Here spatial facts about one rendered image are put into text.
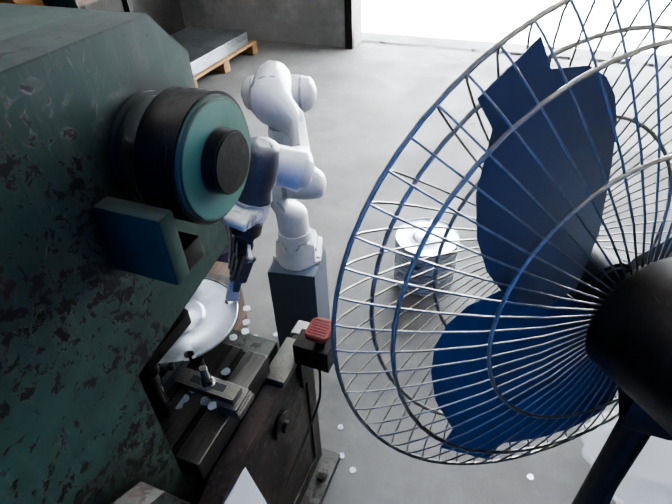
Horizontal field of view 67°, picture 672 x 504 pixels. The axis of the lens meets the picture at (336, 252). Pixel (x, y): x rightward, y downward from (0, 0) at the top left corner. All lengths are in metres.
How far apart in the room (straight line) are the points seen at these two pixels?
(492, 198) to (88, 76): 0.50
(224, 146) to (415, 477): 1.43
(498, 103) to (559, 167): 0.10
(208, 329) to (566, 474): 1.31
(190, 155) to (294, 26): 5.28
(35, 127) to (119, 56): 0.15
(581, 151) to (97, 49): 0.56
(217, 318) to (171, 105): 0.69
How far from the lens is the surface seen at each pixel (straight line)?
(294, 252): 1.83
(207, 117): 0.70
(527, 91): 0.44
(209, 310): 1.30
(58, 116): 0.69
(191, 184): 0.69
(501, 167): 0.41
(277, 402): 1.31
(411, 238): 2.35
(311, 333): 1.22
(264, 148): 1.08
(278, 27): 6.02
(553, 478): 1.98
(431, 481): 1.88
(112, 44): 0.74
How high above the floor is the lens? 1.67
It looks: 39 degrees down
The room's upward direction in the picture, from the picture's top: 3 degrees counter-clockwise
